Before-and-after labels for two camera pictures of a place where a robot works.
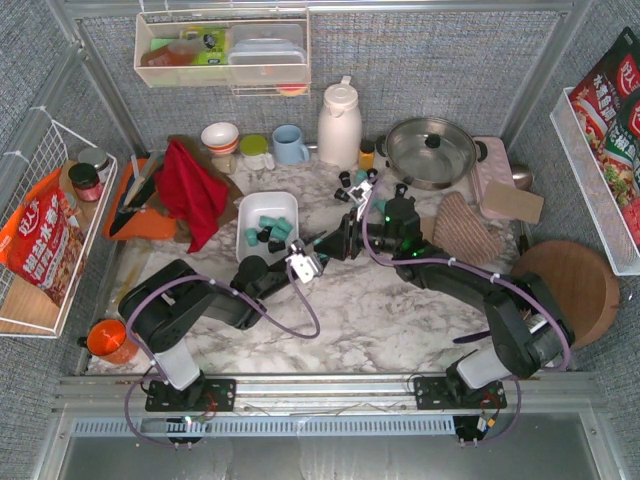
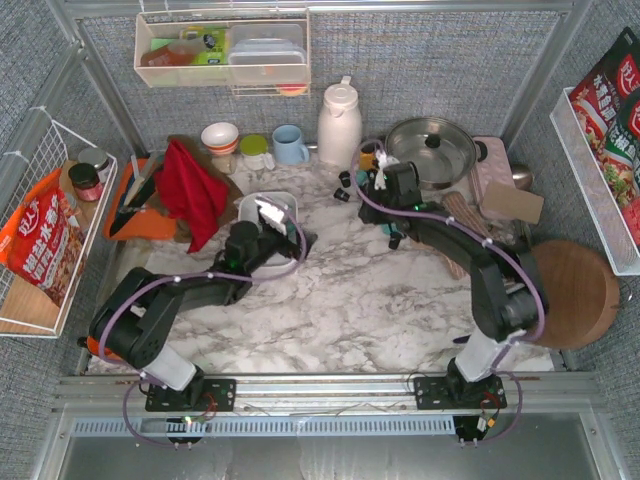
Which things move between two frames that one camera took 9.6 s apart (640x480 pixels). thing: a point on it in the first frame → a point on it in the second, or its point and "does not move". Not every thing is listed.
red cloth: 192,194 does not move
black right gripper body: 353,236 → 370,212
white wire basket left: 51,204 does not move
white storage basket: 251,206 does not move
